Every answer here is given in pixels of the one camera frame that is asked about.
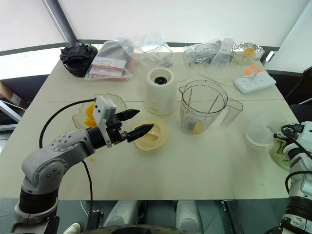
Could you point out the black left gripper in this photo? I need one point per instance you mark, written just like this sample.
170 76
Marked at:
114 132

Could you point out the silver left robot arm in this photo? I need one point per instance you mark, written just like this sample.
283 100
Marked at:
48 156

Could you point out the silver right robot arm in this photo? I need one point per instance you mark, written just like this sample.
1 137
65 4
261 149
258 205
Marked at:
298 158

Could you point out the cream blender lid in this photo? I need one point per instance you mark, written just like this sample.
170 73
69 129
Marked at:
156 141

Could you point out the white blender base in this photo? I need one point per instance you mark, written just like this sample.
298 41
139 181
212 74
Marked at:
159 97

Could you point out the orange segments pile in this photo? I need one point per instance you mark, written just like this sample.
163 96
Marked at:
89 117

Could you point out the orange piece in jar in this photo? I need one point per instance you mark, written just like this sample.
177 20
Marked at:
198 128

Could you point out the clear blender jar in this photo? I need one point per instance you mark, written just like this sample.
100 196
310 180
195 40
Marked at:
202 109

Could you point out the clear glass dish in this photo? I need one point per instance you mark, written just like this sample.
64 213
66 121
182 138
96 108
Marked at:
117 102

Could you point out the small orange scrap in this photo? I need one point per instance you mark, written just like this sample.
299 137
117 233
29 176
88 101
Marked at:
92 159

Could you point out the plastic bag with red packs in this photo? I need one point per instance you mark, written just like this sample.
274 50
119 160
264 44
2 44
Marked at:
107 65

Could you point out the clear bag with container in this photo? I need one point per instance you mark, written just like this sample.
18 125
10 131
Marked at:
148 48

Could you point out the crumpled black bag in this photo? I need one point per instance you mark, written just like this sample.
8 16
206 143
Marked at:
78 57

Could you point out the grey rounded robot leg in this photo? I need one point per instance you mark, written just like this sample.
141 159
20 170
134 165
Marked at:
189 214
122 213

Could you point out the clear plastic measuring cup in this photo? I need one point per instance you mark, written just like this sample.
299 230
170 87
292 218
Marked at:
221 54

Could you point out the white shoe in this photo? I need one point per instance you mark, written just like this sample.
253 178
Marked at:
73 228

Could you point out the orange plastic clips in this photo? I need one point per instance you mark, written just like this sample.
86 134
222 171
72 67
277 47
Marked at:
248 72

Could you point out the grey metal pole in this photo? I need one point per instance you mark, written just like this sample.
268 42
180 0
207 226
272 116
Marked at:
63 22

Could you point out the white power strip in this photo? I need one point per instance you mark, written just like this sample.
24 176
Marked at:
253 84

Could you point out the white plug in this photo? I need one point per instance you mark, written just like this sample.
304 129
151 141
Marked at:
252 76

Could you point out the cardboard box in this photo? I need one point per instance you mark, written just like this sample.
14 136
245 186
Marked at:
12 95

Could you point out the foil bowl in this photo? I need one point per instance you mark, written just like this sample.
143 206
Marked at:
248 50

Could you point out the green cloth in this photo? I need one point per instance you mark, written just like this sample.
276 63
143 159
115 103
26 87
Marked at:
280 153

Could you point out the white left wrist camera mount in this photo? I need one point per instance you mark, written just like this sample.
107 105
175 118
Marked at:
103 109

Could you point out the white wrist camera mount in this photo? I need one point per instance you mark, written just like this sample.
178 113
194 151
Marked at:
307 127
103 109

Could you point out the silver metal frame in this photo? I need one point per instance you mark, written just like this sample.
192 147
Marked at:
11 114

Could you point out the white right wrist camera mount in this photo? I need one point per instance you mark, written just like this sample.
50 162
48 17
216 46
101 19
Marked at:
307 127

